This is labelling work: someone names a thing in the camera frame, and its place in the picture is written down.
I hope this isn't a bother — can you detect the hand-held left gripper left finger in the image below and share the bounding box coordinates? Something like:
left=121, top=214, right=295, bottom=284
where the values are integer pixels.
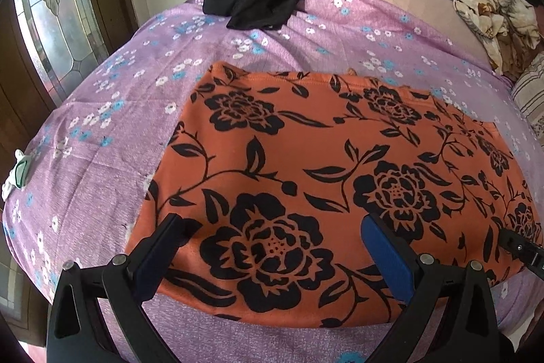
left=46, top=213, right=190, bottom=363

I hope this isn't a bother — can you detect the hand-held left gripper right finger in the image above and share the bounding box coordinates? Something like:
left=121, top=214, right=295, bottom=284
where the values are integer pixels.
left=360, top=214, right=496, bottom=363

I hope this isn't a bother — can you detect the wooden stained glass door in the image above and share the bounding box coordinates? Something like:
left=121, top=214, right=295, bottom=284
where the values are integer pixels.
left=0, top=0, right=143, bottom=117

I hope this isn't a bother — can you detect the striped pillow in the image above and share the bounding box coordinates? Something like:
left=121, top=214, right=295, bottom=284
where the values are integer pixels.
left=510, top=50, right=544, bottom=134

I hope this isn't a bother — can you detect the beige floral blanket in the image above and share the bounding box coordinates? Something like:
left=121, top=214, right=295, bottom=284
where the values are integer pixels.
left=453, top=0, right=544, bottom=75

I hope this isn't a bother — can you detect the white green plastic item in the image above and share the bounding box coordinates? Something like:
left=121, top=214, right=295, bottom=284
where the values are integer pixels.
left=1, top=149, right=34, bottom=201

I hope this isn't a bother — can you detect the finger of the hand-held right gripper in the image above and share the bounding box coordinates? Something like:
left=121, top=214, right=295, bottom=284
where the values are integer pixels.
left=498, top=228, right=544, bottom=275

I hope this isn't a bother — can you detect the orange black floral cloth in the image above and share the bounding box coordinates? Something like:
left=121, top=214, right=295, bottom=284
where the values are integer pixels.
left=127, top=61, right=544, bottom=325

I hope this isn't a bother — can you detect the purple floral bed sheet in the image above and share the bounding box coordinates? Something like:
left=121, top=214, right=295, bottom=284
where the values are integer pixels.
left=0, top=0, right=544, bottom=363

